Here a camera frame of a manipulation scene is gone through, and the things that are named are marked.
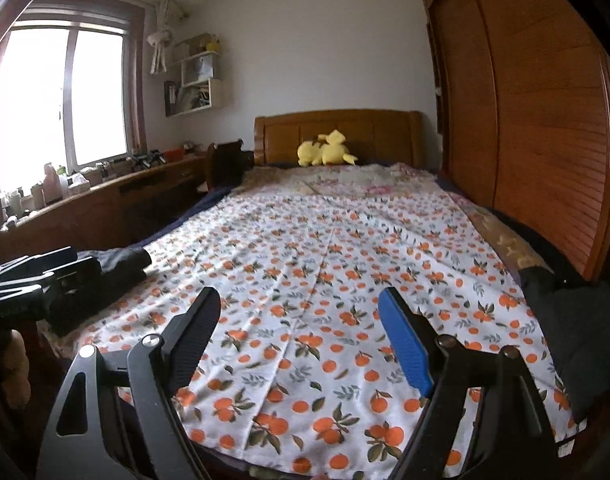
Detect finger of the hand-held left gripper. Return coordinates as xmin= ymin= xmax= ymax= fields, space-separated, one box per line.
xmin=0 ymin=257 xmax=102 ymax=313
xmin=0 ymin=247 xmax=79 ymax=282

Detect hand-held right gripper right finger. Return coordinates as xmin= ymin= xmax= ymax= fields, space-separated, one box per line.
xmin=378 ymin=286 xmax=558 ymax=480

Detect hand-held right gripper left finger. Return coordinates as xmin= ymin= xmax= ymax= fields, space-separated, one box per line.
xmin=35 ymin=286 xmax=222 ymax=480

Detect black double-breasted coat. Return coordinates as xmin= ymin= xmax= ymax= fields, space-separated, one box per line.
xmin=519 ymin=262 xmax=610 ymax=423

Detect person's left hand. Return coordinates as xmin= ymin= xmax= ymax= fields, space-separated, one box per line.
xmin=2 ymin=330 xmax=32 ymax=408

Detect folded dark grey garment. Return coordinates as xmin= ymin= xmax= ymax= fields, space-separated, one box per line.
xmin=50 ymin=246 xmax=153 ymax=337

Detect long wooden desk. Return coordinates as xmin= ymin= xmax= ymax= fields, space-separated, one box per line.
xmin=0 ymin=155 xmax=209 ymax=272

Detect white plastic bottle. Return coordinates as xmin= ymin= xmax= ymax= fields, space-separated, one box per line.
xmin=44 ymin=162 xmax=61 ymax=206

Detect orange fruit print bed sheet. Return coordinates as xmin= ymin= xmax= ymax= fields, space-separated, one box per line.
xmin=38 ymin=187 xmax=588 ymax=480

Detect navy bed cover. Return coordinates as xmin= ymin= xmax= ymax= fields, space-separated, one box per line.
xmin=144 ymin=187 xmax=232 ymax=252

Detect black desk gadgets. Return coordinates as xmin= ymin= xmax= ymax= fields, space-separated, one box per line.
xmin=126 ymin=150 xmax=165 ymax=170

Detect dark wooden chair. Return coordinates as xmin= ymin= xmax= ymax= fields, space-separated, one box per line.
xmin=205 ymin=140 xmax=245 ymax=192

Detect yellow plush toy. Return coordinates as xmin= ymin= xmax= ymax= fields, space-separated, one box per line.
xmin=297 ymin=130 xmax=359 ymax=167

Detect wooden bed headboard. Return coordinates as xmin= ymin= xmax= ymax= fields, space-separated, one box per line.
xmin=254 ymin=109 xmax=424 ymax=169

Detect white hanging doll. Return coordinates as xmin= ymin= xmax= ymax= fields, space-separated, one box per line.
xmin=148 ymin=2 xmax=184 ymax=75

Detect wooden slatted wardrobe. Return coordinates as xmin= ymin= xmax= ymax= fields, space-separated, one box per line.
xmin=417 ymin=0 xmax=610 ymax=282

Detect window with brown frame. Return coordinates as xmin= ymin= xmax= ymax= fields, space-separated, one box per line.
xmin=0 ymin=19 xmax=147 ymax=197

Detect large white wall shelf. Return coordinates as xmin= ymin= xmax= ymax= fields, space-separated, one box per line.
xmin=165 ymin=77 xmax=224 ymax=117

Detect small white wall shelf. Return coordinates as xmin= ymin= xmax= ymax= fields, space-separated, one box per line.
xmin=180 ymin=50 xmax=221 ymax=89

